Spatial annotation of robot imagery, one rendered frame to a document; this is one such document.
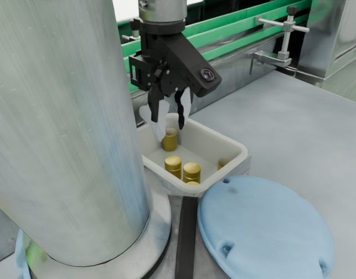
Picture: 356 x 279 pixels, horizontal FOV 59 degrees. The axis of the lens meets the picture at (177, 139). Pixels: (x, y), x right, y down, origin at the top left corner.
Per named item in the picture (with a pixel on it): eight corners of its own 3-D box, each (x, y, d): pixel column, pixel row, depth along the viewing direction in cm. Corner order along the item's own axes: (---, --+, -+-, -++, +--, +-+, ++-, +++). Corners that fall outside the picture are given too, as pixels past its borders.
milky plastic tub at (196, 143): (173, 139, 80) (173, 109, 75) (248, 182, 67) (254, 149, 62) (117, 172, 70) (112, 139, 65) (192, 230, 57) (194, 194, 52)
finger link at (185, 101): (174, 113, 67) (166, 76, 61) (195, 123, 64) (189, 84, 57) (163, 121, 66) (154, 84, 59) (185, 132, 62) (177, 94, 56)
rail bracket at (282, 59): (253, 69, 109) (263, -1, 96) (299, 83, 100) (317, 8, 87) (245, 73, 106) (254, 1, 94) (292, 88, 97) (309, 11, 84)
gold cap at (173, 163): (185, 176, 66) (185, 159, 64) (173, 184, 64) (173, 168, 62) (173, 168, 68) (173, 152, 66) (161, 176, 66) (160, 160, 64)
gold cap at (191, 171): (204, 184, 64) (205, 167, 62) (192, 192, 62) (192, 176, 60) (190, 175, 66) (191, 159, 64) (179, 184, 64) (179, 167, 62)
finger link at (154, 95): (162, 116, 58) (169, 69, 54) (169, 119, 57) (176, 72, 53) (143, 120, 55) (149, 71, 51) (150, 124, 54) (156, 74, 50)
